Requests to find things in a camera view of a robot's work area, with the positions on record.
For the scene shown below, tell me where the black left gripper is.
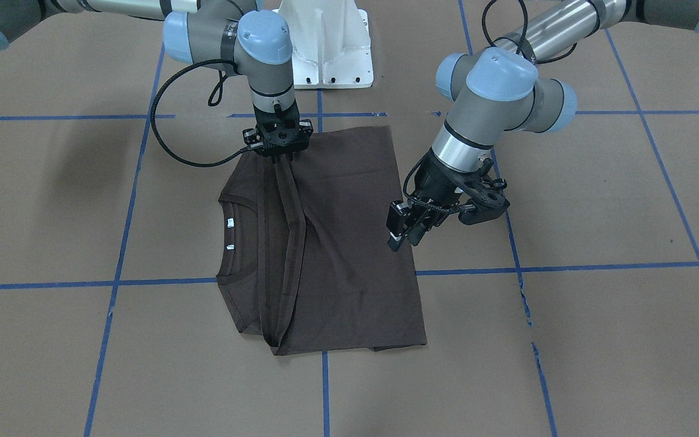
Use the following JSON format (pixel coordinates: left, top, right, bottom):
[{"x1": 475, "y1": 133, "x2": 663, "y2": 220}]
[{"x1": 386, "y1": 151, "x2": 510, "y2": 252}]

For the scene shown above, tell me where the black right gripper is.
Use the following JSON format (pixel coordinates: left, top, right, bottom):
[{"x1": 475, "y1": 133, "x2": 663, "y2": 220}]
[{"x1": 242, "y1": 102, "x2": 314, "y2": 166}]

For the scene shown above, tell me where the dark brown t-shirt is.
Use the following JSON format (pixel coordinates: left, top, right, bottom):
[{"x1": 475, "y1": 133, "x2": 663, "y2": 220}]
[{"x1": 216, "y1": 126, "x2": 427, "y2": 355}]

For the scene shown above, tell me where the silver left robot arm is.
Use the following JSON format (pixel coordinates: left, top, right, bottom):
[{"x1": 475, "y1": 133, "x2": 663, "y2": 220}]
[{"x1": 387, "y1": 1, "x2": 699, "y2": 251}]

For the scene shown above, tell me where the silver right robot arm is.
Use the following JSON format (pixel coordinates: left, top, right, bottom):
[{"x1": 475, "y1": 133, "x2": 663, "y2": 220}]
[{"x1": 0, "y1": 1, "x2": 313, "y2": 161}]

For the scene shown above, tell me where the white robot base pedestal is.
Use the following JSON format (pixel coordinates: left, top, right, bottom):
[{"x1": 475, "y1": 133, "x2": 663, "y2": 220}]
[{"x1": 275, "y1": 1, "x2": 374, "y2": 89}]

